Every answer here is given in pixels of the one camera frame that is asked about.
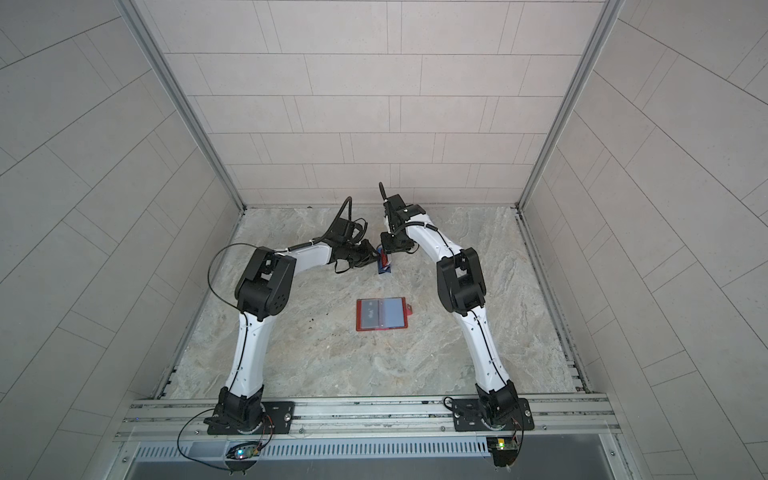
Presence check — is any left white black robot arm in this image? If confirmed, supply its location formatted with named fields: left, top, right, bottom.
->
left=204, top=218, right=379, bottom=435

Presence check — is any red card holder wallet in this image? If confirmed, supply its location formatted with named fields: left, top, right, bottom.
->
left=356, top=297, right=412, bottom=332

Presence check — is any left green circuit board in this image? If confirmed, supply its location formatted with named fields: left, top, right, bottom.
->
left=225, top=441, right=262, bottom=461

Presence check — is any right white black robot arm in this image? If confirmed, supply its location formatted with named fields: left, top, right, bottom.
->
left=380, top=189, right=525, bottom=431

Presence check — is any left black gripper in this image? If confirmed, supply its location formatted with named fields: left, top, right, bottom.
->
left=340, top=239, right=383, bottom=268

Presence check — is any aluminium mounting rail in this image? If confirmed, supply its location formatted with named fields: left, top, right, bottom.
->
left=112, top=393, right=621, bottom=441

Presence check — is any right circuit board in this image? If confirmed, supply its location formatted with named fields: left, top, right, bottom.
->
left=486, top=437, right=521, bottom=468

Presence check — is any left black cable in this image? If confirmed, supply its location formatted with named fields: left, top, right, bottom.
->
left=206, top=242, right=259, bottom=313

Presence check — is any white ventilation grille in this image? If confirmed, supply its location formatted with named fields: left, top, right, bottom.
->
left=135, top=437, right=490, bottom=463

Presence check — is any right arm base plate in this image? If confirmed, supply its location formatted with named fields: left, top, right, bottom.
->
left=442, top=396, right=535, bottom=432

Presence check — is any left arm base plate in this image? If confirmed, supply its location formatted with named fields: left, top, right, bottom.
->
left=203, top=401, right=296, bottom=435

